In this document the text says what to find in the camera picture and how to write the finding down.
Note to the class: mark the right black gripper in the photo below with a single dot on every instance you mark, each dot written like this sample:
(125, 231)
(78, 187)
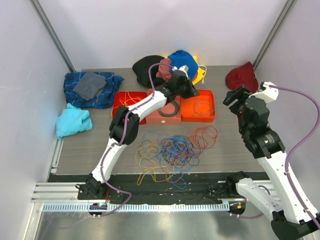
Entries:
(233, 95)

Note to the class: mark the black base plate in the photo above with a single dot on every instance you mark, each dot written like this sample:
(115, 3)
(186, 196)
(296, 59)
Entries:
(191, 189)

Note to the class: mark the cyan cloth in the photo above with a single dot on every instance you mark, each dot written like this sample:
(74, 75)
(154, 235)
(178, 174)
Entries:
(72, 120)

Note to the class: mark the yellow cloth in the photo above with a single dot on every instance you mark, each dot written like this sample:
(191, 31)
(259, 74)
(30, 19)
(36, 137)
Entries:
(200, 76)

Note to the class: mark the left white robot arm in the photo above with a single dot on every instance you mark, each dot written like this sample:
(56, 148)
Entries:
(124, 127)

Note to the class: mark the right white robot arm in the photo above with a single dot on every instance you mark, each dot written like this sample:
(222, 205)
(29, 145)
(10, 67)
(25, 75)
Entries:
(291, 215)

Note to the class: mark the red plastic box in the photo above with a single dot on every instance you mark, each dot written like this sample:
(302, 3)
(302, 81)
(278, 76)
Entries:
(126, 98)

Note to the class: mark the grey cloth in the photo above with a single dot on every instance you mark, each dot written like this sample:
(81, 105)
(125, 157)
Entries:
(90, 86)

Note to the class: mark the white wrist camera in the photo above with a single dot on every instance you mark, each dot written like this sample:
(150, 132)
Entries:
(267, 93)
(183, 69)

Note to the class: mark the pink cloth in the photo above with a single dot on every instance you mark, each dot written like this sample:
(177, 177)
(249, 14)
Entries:
(164, 69)

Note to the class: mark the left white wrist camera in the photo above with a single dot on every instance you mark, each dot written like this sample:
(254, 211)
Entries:
(183, 69)

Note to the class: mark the blue striped cloth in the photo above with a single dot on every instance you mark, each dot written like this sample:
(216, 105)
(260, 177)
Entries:
(103, 101)

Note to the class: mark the black cloth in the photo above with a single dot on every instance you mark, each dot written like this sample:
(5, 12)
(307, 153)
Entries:
(141, 69)

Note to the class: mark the salmon pink drawer box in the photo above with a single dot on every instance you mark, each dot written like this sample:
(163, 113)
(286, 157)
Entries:
(167, 115)

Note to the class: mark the dark red cloth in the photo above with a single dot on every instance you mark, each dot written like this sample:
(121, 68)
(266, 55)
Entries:
(242, 75)

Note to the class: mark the orange plastic box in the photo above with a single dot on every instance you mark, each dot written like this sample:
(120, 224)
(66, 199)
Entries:
(199, 109)

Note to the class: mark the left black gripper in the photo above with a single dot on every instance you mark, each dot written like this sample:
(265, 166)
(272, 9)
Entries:
(192, 92)

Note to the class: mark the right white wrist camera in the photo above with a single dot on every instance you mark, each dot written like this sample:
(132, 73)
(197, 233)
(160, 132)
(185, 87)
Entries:
(267, 93)

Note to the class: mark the white slotted cable duct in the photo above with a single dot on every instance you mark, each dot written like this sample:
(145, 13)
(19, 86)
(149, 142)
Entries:
(102, 207)

